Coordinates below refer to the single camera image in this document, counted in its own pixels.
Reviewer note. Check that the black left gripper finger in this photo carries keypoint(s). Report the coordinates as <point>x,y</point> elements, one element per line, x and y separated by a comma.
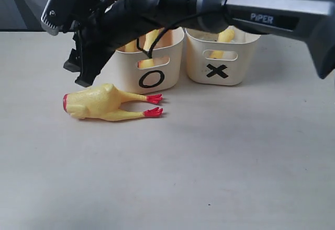
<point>87,60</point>

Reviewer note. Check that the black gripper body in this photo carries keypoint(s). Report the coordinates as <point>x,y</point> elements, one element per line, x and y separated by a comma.
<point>109,28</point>

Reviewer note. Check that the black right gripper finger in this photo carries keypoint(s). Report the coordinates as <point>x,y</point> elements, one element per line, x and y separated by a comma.
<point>59,15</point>

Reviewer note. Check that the whole rubber chicken front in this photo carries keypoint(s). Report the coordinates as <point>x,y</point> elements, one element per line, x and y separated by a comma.
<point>150,38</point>

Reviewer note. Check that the headless rubber chicken body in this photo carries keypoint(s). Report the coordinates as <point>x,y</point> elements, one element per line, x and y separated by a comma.
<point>104,102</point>

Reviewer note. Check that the chicken head with white tube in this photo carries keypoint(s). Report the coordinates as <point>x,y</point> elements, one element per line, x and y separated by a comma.
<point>225,37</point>

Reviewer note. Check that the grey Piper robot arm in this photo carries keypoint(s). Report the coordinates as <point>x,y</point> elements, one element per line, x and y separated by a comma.
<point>309,21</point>

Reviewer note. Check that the cream bin marked O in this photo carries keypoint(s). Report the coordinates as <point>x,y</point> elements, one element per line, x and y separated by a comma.
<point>129,75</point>

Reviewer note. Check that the cream bin marked X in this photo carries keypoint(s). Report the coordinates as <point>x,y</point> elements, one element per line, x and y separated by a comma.
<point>231,69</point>

